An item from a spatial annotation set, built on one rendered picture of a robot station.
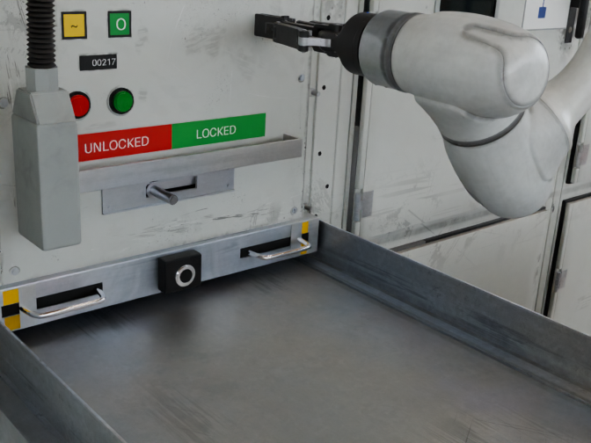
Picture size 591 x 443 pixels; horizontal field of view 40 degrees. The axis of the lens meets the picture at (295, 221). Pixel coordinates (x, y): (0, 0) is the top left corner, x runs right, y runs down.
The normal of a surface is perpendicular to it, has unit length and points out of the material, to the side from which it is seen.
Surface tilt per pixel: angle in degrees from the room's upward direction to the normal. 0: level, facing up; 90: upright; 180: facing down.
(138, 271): 90
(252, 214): 90
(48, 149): 90
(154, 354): 0
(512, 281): 90
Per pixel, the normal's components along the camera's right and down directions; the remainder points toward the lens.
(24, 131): -0.76, 0.18
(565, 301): 0.64, 0.29
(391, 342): 0.05, -0.94
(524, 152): 0.47, 0.41
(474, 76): -0.61, 0.30
